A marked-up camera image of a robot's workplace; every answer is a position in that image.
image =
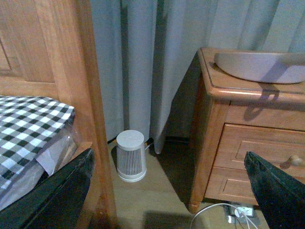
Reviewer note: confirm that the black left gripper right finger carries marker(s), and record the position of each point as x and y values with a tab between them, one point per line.
280	197

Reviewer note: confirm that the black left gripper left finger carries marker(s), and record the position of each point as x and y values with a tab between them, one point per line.
57	202

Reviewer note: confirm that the beige plastic dustpan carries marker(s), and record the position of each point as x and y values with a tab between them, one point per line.
263	67

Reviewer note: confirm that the round wooden drawer knob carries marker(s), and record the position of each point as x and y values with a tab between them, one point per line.
296	161

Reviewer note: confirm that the floor power socket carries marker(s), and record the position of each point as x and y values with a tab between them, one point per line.
237	212

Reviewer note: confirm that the black white checkered bedsheet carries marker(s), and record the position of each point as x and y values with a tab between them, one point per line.
27	123

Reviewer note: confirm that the white cylindrical air purifier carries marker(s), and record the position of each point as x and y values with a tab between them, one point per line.
131	162

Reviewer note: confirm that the wooden nightstand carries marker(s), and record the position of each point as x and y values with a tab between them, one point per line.
234	116

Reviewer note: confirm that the wooden bed headboard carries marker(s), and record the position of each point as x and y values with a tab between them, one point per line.
47	48

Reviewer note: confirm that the light grey curtain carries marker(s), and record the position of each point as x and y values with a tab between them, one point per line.
146	54

